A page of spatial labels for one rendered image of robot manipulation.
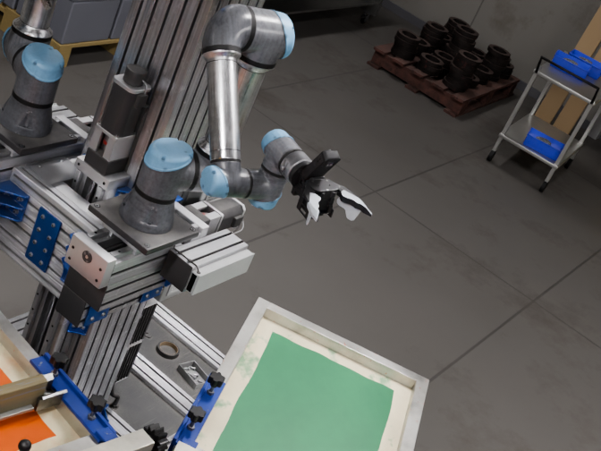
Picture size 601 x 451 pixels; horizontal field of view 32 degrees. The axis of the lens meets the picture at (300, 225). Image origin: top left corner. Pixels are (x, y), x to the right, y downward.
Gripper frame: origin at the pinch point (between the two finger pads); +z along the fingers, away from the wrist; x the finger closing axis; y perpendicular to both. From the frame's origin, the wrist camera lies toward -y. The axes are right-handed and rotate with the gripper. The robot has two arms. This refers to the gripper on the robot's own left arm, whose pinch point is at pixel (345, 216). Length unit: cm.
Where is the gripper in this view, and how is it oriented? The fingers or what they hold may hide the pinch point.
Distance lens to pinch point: 237.6
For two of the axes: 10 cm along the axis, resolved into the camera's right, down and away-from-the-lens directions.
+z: 4.7, 5.9, -6.5
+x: -8.4, 0.8, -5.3
